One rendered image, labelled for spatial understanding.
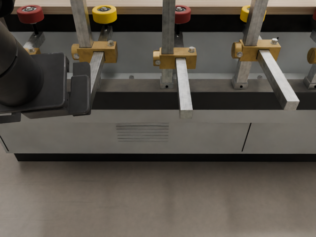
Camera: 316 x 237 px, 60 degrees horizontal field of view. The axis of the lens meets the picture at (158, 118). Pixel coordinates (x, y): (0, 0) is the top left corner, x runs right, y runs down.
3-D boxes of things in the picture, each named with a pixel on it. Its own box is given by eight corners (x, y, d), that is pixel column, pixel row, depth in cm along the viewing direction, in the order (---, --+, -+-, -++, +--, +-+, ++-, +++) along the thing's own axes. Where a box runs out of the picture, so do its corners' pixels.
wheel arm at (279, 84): (295, 113, 67) (301, 99, 64) (281, 113, 67) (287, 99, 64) (250, 34, 99) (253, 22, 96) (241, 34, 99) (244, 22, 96)
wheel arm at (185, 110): (192, 121, 69) (193, 108, 66) (178, 121, 69) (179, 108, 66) (181, 41, 101) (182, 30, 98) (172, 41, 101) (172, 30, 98)
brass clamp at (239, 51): (277, 62, 85) (282, 47, 82) (233, 62, 85) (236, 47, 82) (271, 52, 89) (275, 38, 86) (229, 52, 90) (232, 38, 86)
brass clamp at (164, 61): (195, 70, 87) (197, 56, 83) (153, 70, 87) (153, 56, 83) (193, 60, 91) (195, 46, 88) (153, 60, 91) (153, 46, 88)
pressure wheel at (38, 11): (23, 45, 96) (11, 12, 88) (30, 35, 101) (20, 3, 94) (47, 44, 96) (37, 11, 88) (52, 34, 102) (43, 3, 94)
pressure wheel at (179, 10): (162, 36, 100) (163, 4, 93) (182, 33, 102) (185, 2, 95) (171, 46, 95) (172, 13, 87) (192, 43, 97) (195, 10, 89)
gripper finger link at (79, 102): (54, 91, 40) (21, 57, 31) (103, 87, 40) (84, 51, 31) (52, 136, 38) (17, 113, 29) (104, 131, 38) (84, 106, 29)
